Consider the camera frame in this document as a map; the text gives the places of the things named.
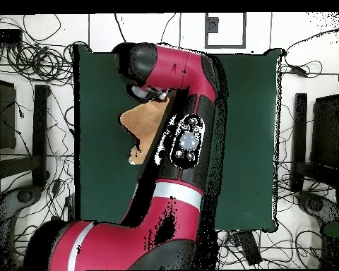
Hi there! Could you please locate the tan terry towel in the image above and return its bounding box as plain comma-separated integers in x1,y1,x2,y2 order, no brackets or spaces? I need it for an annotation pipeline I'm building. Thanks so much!
119,97,171,167

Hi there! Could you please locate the flat black box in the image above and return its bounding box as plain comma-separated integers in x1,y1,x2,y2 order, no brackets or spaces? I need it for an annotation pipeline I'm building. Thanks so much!
0,28,24,45

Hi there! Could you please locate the dark green table cloth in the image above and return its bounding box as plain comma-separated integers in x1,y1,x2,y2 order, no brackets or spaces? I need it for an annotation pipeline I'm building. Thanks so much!
73,44,283,234

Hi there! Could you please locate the black power strip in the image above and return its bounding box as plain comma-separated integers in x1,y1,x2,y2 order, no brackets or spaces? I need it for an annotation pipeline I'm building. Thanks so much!
64,194,76,222

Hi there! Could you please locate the black rectangular box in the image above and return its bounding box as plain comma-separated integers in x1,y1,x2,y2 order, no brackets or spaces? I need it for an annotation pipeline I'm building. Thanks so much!
237,231,263,267

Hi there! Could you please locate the long black bar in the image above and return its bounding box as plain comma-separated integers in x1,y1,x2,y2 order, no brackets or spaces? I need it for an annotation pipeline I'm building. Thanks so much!
31,84,51,188

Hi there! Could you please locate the black inline power adapter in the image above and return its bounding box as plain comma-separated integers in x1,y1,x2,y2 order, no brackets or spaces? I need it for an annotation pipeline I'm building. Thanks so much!
289,64,309,78

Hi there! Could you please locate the grey chair base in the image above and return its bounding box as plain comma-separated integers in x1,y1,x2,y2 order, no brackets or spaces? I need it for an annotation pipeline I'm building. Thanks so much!
295,191,339,227
0,185,44,271

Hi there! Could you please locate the large black case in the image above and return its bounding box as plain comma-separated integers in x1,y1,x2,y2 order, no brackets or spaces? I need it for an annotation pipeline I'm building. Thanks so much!
309,94,339,168

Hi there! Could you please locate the black monitor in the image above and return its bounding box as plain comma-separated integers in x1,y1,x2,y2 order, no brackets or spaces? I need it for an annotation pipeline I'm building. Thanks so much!
0,78,18,150

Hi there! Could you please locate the curved black cable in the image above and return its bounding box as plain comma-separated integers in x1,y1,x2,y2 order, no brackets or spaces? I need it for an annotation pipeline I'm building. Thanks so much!
114,12,128,43

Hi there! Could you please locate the dark grey square frame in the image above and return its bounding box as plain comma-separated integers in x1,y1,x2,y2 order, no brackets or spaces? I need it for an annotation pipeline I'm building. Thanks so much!
204,12,247,49

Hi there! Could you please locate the black cable coil bundle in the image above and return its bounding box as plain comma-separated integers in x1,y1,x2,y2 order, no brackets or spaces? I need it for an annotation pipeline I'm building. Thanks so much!
5,40,87,86

